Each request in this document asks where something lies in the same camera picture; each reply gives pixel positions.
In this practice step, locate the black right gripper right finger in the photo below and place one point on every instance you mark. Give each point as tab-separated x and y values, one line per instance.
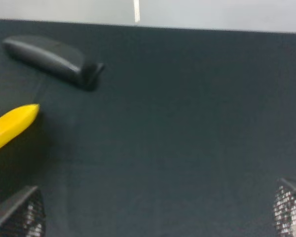
284	208

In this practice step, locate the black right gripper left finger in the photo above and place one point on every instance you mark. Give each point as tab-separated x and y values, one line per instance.
23	214

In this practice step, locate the yellow banana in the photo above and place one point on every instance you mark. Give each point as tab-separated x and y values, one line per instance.
14	122

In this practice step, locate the black tablecloth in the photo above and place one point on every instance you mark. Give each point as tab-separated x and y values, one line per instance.
186	134

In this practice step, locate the black glasses case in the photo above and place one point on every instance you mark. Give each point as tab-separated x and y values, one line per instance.
59	59

